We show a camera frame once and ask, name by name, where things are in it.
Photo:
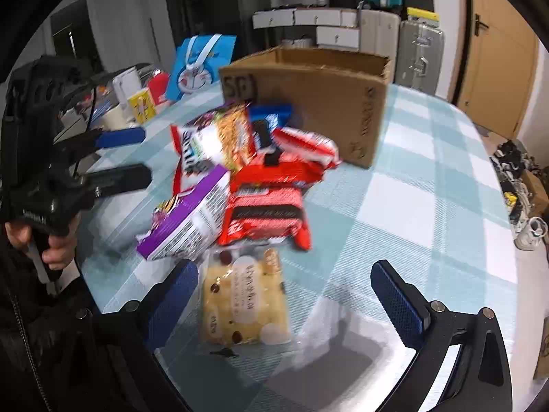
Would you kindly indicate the person's black jacket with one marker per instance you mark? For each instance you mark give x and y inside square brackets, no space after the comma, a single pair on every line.
[51,352]

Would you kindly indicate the brown cardboard box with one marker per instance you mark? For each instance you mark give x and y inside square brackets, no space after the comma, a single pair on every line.
[317,94]

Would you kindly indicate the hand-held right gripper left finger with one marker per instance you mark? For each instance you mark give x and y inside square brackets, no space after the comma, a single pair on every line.
[173,300]

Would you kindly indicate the red snack packet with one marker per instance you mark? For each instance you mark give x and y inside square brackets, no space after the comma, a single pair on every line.
[274,174]

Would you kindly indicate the silver suitcase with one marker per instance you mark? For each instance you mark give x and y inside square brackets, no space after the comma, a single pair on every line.
[420,55]

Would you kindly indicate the blue cookie packet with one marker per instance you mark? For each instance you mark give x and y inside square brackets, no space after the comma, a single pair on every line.
[268,116]

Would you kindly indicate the wide white drawer box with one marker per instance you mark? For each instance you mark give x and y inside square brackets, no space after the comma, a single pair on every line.
[326,17]

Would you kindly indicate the beige suitcase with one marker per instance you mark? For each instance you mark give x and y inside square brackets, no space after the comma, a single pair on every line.
[379,34]

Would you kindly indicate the white jug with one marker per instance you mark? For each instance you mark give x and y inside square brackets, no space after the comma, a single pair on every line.
[126,86]

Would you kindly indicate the purple snack bag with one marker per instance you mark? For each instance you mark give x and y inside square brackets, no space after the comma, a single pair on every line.
[188,223]

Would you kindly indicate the person's left hand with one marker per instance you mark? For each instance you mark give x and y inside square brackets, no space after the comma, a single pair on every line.
[60,253]

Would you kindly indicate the chocolate chip bread packet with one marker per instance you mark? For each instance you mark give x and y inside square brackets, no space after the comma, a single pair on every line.
[244,300]

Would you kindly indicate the red chocolate wafer packet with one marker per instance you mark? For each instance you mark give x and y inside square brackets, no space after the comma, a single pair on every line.
[266,219]

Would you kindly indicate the red pouch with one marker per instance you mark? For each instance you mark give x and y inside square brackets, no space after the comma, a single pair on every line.
[159,88]

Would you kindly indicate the blue gift bag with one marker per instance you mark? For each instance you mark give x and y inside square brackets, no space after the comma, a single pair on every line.
[197,68]

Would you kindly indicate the pile of shoes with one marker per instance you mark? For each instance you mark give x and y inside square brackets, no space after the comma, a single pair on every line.
[512,171]

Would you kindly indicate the cardboard box with shoes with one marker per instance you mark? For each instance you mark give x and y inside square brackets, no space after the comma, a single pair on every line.
[538,191]

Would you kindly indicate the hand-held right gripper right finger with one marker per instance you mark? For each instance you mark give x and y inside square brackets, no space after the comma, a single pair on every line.
[396,298]

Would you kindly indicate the red and white packet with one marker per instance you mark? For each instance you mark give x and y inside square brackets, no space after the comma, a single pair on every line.
[309,143]

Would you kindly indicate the wooden door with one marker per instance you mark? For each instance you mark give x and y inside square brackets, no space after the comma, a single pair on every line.
[497,51]

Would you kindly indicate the yellow and black box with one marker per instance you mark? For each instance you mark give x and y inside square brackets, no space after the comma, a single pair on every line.
[422,15]

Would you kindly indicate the dark cabinet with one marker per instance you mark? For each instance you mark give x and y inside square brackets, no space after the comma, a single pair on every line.
[206,4]

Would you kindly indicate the small white drawer box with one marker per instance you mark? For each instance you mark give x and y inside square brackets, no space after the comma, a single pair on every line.
[272,19]

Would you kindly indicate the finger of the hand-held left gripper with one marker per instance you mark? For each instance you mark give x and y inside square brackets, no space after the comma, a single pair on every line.
[120,137]
[124,178]

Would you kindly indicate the white sneaker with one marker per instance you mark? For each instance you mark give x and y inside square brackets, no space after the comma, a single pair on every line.
[532,232]

